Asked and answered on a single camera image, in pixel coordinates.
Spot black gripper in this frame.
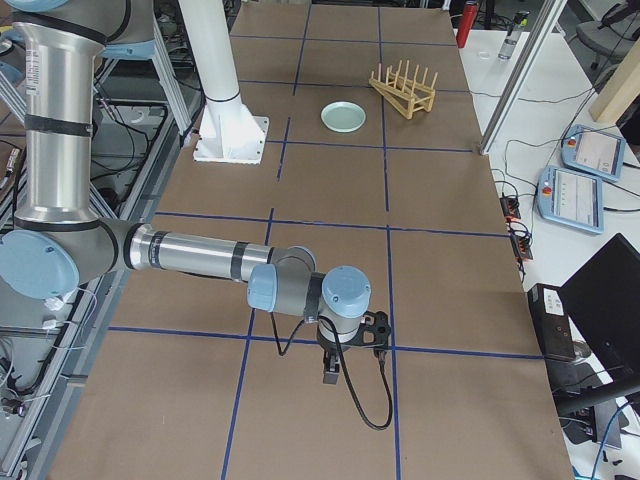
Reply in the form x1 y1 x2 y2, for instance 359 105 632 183
318 327 342 385

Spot light green round plate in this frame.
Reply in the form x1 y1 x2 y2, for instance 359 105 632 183
320 101 367 133

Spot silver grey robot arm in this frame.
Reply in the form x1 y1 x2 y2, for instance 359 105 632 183
1 1 371 383

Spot wooden plate rack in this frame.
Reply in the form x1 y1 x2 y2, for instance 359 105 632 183
368 60 438 120

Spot brown paper table cover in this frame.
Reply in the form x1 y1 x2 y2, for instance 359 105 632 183
49 3 572 479

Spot black computer box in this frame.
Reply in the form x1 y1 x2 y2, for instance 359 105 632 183
527 283 575 362

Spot lower orange black power strip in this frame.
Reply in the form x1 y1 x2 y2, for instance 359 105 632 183
510 230 533 261

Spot orange black power strip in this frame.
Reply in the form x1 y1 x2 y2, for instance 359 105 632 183
510 230 533 261
500 196 521 221

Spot upper orange black power strip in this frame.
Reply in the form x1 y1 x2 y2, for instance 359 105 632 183
500 196 521 221

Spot black monitor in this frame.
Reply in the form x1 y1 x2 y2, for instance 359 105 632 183
556 233 639 415

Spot lower blue teach pendant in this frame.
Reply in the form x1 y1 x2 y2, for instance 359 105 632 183
536 166 604 234

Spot blue teach pendant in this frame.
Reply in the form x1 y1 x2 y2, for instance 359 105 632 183
561 124 626 182
536 166 604 234

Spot upper blue teach pendant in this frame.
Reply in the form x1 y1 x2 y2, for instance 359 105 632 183
561 124 626 182

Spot red water bottle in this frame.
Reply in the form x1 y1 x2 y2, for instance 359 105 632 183
456 0 479 49

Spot clear plastic bottle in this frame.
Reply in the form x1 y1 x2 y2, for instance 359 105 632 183
497 10 530 61

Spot wooden beam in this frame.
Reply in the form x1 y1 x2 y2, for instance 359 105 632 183
589 40 640 124

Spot grey office chair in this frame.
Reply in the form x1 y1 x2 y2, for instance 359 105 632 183
574 1 639 70

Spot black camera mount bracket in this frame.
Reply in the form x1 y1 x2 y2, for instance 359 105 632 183
346 311 391 350

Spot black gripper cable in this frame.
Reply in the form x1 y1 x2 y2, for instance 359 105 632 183
269 312 395 430

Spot white pedestal column with base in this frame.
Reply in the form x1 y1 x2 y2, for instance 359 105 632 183
179 0 269 164

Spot blue network cable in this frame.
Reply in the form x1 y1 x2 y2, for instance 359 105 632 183
589 399 631 480

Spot aluminium frame rails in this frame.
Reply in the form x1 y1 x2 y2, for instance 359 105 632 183
1 22 181 479

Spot aluminium frame post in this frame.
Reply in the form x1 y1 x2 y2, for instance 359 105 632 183
479 0 567 155

